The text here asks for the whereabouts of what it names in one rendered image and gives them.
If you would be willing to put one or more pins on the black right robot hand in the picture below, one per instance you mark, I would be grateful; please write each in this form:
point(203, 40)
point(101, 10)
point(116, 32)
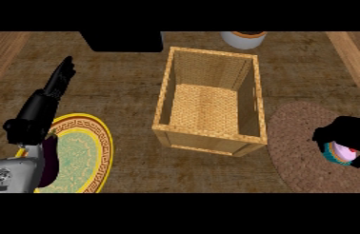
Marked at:
point(343, 128)

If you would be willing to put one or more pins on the yellow patterned round plate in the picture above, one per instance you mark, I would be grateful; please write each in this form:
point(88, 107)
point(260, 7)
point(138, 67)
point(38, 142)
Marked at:
point(80, 155)

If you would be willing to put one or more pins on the pink cupcake with teal wrapper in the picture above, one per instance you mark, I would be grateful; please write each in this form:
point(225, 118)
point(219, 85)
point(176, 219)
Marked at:
point(341, 153)

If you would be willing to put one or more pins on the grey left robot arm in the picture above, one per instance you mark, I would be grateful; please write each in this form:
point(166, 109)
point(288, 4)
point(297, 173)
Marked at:
point(18, 172)

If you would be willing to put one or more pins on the dark purple eggplant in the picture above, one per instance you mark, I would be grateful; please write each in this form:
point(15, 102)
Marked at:
point(49, 160)

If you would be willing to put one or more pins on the round brown woven placemat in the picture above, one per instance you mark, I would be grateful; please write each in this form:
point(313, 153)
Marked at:
point(312, 152)

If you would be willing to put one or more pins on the white pot with orange rim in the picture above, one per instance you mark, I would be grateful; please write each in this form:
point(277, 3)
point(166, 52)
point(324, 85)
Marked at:
point(244, 39)

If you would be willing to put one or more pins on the black appliance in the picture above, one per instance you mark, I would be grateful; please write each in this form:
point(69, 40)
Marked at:
point(125, 41)

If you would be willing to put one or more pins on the wicker basket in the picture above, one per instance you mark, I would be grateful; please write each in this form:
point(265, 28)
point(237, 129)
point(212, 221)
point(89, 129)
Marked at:
point(212, 101)

